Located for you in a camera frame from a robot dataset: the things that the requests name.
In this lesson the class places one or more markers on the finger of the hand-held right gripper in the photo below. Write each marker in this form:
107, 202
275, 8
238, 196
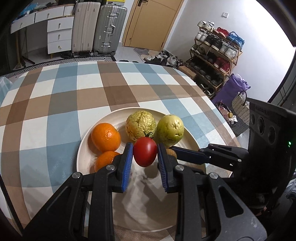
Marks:
189, 153

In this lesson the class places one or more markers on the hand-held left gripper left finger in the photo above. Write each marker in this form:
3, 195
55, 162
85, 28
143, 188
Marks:
127, 166

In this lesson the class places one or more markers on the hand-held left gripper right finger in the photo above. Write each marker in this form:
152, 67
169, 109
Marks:
161, 166

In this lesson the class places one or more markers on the brown longan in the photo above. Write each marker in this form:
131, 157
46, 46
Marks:
170, 154

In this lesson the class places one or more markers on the red tomato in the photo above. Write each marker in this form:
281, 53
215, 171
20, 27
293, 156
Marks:
145, 151

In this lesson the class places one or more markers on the small orange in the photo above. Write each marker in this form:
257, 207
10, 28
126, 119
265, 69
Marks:
104, 161

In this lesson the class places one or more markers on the green pear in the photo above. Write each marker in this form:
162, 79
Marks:
170, 129

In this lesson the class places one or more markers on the large orange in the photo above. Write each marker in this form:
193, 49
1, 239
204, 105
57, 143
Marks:
106, 138

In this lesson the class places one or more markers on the bumpy green guava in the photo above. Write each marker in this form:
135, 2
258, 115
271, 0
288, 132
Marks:
140, 125

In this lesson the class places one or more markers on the cream round plate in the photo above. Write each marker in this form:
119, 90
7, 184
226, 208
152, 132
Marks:
145, 213

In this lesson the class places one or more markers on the dark woven basket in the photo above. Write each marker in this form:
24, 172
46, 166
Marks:
240, 111

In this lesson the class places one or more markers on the purple bag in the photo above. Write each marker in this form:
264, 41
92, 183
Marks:
231, 85

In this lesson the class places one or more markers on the wooden shoe rack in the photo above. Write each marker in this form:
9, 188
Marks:
231, 67

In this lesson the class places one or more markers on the brown cardboard box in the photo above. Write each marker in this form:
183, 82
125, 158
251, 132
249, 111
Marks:
187, 71

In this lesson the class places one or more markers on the pile of sneakers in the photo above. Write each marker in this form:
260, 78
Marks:
166, 59

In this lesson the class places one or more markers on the shoe rack with shoes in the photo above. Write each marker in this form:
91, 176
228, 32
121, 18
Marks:
217, 44

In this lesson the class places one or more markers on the grey door mat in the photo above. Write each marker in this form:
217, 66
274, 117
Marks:
141, 52

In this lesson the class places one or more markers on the black white chevron rug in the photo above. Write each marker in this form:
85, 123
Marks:
69, 60

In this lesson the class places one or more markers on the wooden door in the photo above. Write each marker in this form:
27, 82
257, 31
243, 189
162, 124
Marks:
150, 27

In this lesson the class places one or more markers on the silver suitcase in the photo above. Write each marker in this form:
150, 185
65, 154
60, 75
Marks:
109, 30

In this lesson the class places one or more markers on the beige suitcase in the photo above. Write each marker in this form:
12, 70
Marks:
85, 27

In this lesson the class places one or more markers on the white desk with drawers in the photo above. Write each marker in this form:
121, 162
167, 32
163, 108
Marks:
59, 34

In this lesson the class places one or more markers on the blue plastic bag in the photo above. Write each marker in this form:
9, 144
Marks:
33, 8

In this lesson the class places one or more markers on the white light switch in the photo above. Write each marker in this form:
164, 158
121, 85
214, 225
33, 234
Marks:
225, 14

